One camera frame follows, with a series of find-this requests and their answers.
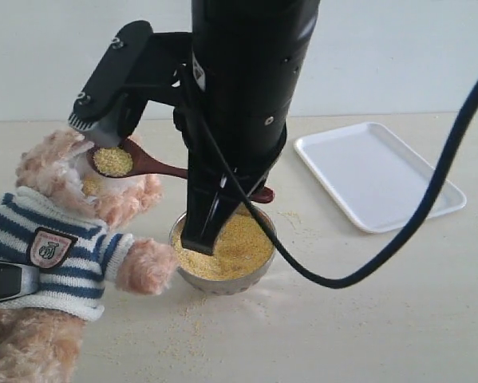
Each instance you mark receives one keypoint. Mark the round metal bowl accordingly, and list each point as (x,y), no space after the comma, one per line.
(229,287)

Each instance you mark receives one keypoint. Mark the white rectangular plastic tray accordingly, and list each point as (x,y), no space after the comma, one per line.
(369,172)

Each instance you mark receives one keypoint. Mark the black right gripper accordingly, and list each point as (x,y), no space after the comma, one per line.
(230,96)

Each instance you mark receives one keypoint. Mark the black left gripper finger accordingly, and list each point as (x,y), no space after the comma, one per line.
(17,280)

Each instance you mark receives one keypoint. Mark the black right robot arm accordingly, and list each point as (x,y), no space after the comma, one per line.
(292,20)

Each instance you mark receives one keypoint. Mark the beige teddy bear striped sweater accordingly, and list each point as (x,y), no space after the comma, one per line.
(68,221)

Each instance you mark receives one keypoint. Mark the dark red wooden spoon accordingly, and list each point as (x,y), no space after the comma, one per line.
(119,166)

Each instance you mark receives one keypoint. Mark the yellow millet grain in bowl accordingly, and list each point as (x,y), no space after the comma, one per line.
(241,249)

